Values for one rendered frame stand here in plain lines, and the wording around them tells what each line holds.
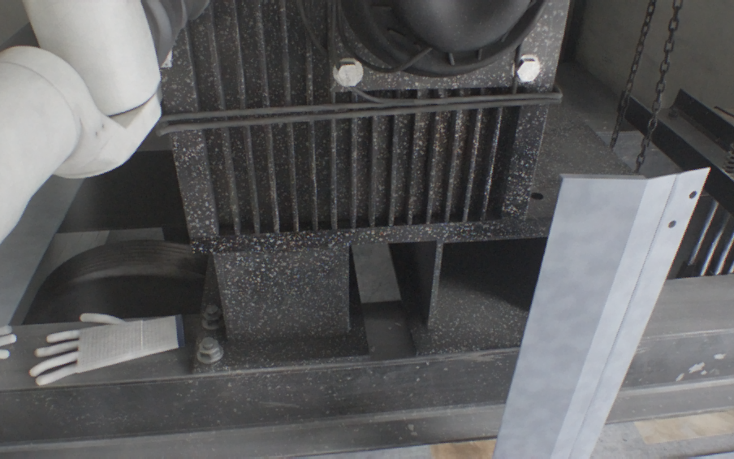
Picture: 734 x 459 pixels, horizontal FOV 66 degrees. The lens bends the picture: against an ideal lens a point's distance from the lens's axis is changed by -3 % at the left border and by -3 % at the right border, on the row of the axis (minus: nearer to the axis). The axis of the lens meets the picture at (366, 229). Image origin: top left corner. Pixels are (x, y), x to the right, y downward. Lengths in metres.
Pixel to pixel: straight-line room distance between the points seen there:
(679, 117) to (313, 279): 1.41
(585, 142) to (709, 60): 2.23
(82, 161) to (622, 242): 0.60
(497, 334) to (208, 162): 0.55
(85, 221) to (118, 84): 1.44
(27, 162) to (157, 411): 0.89
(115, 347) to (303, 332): 0.31
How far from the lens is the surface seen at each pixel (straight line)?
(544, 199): 0.95
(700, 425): 1.97
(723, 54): 3.27
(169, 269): 1.26
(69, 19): 0.42
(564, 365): 0.90
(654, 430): 1.89
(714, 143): 1.90
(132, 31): 0.44
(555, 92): 0.81
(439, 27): 0.63
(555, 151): 1.11
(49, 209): 1.47
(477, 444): 1.70
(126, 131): 0.41
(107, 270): 1.29
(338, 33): 0.70
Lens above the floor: 1.39
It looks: 36 degrees down
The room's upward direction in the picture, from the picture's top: 1 degrees clockwise
